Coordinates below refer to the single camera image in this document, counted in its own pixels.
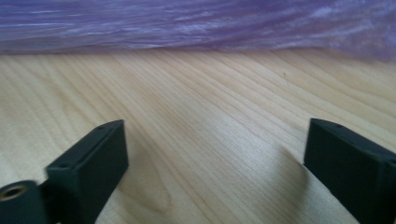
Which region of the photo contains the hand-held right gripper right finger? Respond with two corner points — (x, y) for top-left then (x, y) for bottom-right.
(304, 118), (396, 224)

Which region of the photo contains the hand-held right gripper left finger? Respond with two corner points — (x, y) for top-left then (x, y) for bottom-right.
(46, 119), (130, 224)

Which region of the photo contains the purple plastic trash bag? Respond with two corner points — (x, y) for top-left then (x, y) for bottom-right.
(0, 0), (396, 62)

